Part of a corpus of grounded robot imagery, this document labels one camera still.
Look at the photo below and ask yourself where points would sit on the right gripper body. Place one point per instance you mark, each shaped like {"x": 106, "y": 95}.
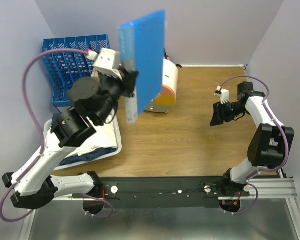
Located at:
{"x": 229, "y": 111}

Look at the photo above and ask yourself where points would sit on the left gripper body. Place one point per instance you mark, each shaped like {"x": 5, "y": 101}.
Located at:
{"x": 123, "y": 87}

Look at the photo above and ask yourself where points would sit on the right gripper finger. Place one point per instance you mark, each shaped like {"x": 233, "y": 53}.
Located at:
{"x": 216, "y": 122}
{"x": 218, "y": 111}

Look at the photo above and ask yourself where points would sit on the yellow drawer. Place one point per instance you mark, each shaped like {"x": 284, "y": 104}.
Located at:
{"x": 165, "y": 100}

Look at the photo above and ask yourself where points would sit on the grey bottom drawer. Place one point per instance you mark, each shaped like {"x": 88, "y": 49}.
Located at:
{"x": 153, "y": 108}

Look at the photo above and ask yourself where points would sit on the blue document folder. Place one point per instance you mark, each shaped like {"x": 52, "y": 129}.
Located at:
{"x": 141, "y": 44}

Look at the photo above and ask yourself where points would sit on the orange paperback book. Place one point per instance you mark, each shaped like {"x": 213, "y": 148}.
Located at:
{"x": 96, "y": 76}

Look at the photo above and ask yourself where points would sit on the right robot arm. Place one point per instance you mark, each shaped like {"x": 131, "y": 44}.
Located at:
{"x": 270, "y": 146}

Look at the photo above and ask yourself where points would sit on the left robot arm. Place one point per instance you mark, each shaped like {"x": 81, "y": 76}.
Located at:
{"x": 92, "y": 102}

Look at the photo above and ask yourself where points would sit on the white mini drawer cabinet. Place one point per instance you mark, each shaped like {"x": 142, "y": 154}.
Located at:
{"x": 170, "y": 75}

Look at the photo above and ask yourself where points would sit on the white folded cloth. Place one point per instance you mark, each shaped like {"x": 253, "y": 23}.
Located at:
{"x": 105, "y": 137}

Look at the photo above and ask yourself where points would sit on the blue plastic file organizer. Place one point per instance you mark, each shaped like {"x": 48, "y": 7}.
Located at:
{"x": 65, "y": 68}

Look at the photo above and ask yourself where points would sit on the white laundry basket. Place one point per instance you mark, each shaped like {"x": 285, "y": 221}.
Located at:
{"x": 119, "y": 141}

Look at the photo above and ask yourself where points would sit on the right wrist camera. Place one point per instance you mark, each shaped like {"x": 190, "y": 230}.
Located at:
{"x": 224, "y": 95}

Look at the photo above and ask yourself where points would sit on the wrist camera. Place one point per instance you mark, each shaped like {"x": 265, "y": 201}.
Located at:
{"x": 224, "y": 95}
{"x": 108, "y": 63}

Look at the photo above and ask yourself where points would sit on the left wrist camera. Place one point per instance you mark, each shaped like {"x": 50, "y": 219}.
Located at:
{"x": 108, "y": 63}

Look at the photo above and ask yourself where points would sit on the aluminium frame rail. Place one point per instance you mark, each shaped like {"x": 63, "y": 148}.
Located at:
{"x": 272, "y": 188}

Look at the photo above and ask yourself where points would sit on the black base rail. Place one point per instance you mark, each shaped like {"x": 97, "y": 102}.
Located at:
{"x": 169, "y": 192}

